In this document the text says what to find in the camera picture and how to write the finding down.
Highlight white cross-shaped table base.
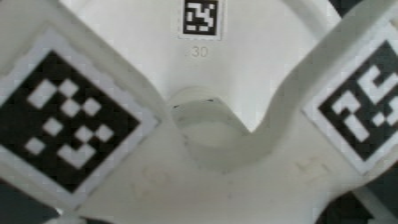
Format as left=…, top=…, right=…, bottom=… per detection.
left=0, top=0, right=398, bottom=224

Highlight white table leg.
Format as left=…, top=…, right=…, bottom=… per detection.
left=170, top=98, right=248, bottom=148

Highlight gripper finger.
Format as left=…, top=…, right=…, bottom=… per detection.
left=330, top=186, right=398, bottom=224

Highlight white round table top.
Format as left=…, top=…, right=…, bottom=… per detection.
left=60, top=0, right=340, bottom=129

